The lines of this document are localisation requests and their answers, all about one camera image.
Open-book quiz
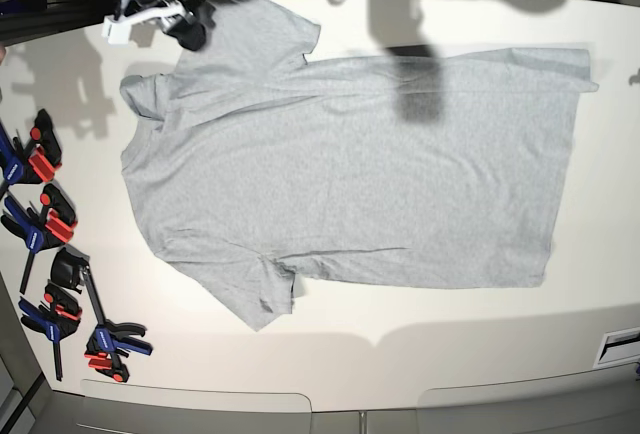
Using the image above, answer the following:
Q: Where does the grey T-shirt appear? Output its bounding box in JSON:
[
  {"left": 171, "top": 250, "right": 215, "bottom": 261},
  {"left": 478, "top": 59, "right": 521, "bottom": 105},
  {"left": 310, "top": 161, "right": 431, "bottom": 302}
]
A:
[{"left": 120, "top": 0, "right": 596, "bottom": 330}]

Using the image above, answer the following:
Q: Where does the top blue red bar clamp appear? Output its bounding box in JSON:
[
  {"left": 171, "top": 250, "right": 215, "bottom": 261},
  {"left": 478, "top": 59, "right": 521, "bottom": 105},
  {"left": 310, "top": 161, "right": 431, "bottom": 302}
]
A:
[{"left": 1, "top": 109, "right": 62, "bottom": 197}]

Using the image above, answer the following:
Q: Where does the long blue red bar clamp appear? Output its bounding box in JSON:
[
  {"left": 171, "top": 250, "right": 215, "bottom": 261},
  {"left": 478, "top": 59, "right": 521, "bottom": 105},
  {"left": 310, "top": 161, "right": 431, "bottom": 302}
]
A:
[{"left": 51, "top": 248, "right": 153, "bottom": 383}]

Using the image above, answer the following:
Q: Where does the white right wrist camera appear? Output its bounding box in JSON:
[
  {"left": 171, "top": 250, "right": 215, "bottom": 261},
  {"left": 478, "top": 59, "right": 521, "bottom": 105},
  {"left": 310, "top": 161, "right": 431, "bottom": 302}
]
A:
[{"left": 101, "top": 16, "right": 132, "bottom": 46}]

